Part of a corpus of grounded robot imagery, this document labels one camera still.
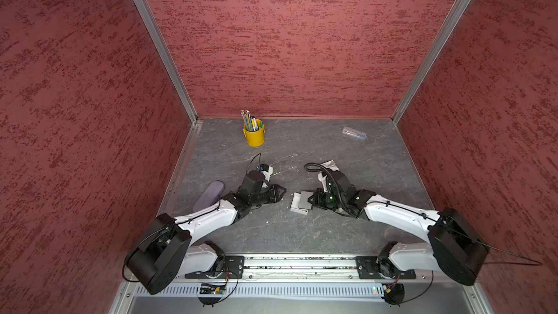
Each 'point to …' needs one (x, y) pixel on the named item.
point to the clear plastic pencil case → (354, 133)
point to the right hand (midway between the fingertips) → (307, 204)
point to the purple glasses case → (210, 196)
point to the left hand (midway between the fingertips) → (283, 195)
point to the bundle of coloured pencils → (250, 121)
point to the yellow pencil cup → (255, 138)
